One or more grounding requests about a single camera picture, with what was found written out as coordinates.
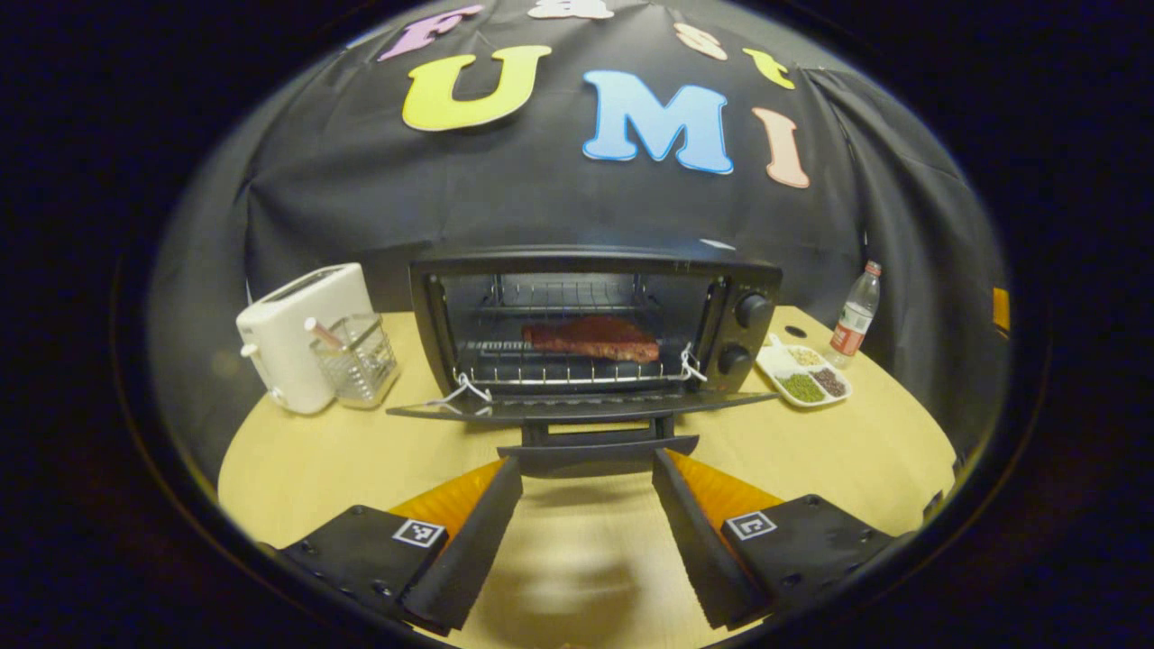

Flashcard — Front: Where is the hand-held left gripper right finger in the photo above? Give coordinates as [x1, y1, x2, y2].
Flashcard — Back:
[652, 451, 902, 634]

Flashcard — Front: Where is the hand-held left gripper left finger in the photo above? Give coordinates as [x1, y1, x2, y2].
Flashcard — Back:
[270, 458, 525, 634]

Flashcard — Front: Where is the black electric oven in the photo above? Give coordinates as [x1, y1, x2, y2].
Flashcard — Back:
[386, 245, 783, 480]

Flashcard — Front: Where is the red raw steak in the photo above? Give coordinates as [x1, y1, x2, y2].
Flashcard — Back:
[522, 315, 662, 364]

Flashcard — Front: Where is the clear red label water bottle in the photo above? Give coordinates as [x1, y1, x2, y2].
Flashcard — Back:
[829, 261, 883, 370]

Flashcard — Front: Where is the white divided bean dish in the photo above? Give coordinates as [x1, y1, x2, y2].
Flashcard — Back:
[756, 334, 854, 409]

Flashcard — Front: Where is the white toaster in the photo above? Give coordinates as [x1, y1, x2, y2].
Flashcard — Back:
[236, 262, 375, 416]

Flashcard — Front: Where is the black backdrop cloth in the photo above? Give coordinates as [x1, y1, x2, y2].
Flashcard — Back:
[149, 0, 1011, 470]

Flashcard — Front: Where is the metal wire utensil holder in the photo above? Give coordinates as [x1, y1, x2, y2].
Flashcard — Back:
[311, 313, 399, 410]

